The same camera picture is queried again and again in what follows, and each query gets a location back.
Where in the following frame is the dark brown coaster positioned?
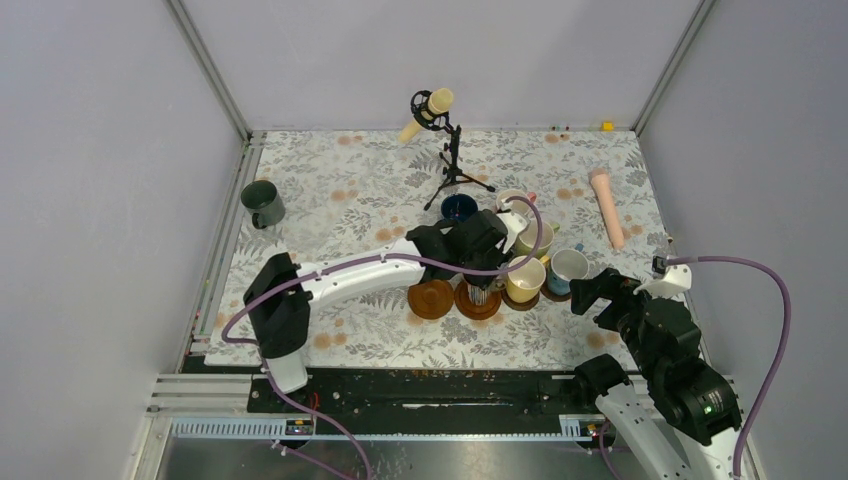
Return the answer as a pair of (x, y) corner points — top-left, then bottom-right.
(541, 283), (572, 303)
(501, 291), (541, 311)

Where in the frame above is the black mug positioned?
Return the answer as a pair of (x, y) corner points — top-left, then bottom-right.
(466, 284), (499, 309)

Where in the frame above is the dark blue mug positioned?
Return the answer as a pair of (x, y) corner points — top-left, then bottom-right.
(440, 194), (479, 223)

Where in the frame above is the yellow mug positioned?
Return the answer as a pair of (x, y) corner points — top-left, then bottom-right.
(505, 255), (550, 304)

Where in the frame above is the pink cylindrical roller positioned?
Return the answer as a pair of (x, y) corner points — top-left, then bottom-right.
(590, 168), (625, 250)

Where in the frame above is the dark green mug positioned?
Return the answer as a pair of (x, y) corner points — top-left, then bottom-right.
(240, 180), (286, 230)

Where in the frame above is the blue patterned mug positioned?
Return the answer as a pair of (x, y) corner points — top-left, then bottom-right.
(546, 249), (589, 296)

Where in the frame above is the light green mug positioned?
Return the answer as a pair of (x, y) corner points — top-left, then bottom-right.
(515, 218), (562, 261)

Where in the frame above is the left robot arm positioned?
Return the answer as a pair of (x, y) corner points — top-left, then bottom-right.
(243, 210), (529, 411)

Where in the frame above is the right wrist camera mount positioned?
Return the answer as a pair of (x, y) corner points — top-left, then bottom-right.
(634, 256), (692, 298)

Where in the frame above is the brown wooden coaster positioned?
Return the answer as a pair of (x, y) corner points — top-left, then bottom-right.
(407, 280), (454, 320)

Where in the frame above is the brown wooden knob lid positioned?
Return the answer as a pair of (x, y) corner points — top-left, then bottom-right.
(454, 281), (502, 321)

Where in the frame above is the pink mug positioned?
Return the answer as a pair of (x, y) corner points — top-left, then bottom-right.
(495, 188), (539, 219)

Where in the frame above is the floral table mat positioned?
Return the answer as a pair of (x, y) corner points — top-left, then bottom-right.
(205, 131), (669, 370)

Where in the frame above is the black microphone tripod stand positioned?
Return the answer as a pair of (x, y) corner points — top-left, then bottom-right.
(423, 124), (496, 211)

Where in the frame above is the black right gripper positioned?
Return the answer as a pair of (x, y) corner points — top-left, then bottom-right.
(568, 264), (675, 377)

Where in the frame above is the cream microphone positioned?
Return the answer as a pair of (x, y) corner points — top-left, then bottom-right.
(398, 88), (454, 144)

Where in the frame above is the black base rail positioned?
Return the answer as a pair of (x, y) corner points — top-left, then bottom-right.
(289, 367), (604, 437)

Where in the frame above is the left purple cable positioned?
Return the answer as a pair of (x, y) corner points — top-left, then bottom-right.
(220, 194), (546, 480)

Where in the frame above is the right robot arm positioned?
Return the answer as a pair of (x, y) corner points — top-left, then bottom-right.
(569, 265), (742, 479)

